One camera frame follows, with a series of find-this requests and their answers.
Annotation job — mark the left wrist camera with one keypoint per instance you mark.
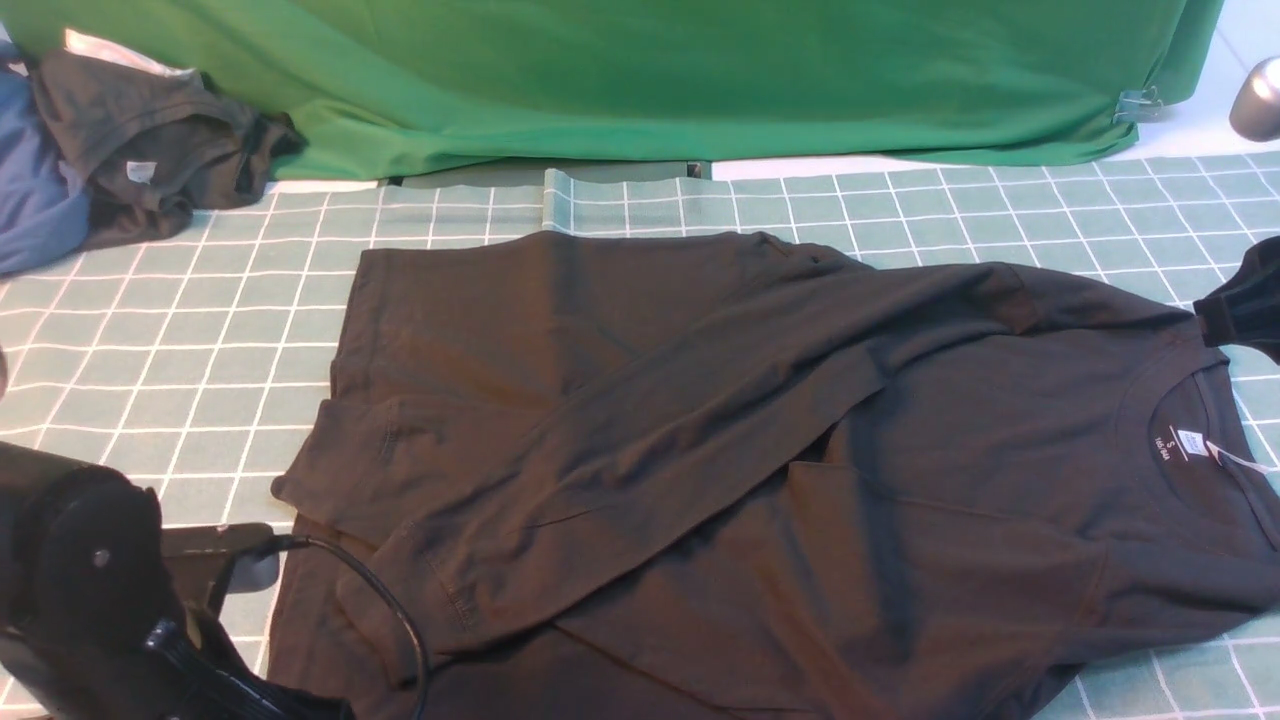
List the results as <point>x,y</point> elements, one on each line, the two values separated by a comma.
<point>209,563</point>

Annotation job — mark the dark gray long-sleeve top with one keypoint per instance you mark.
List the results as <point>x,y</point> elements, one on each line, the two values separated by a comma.
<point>734,477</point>

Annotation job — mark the blue crumpled garment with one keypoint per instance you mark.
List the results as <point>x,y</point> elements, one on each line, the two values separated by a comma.
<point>45,213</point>

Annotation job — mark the gray left robot arm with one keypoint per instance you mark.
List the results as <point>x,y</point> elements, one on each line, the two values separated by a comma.
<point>107,615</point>

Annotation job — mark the crumpled dark gray shirt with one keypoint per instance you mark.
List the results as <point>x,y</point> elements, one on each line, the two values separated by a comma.
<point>153,150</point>

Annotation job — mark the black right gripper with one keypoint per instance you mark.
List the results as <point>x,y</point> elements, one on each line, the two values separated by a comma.
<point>1244,311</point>

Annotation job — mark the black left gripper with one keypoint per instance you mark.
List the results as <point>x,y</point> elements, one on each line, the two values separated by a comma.
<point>167,677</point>

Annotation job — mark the metal binder clip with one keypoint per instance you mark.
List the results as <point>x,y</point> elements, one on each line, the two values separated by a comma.
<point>1138,106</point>

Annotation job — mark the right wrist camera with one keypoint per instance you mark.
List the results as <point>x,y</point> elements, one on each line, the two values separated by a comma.
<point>1254,115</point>

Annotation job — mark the green backdrop cloth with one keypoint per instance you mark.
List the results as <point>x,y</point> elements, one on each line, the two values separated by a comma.
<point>402,88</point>

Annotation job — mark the white cloth behind pile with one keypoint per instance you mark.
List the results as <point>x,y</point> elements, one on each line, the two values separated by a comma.
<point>105,50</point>

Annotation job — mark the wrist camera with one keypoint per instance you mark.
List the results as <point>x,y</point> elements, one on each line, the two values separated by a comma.
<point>209,563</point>
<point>1254,115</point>

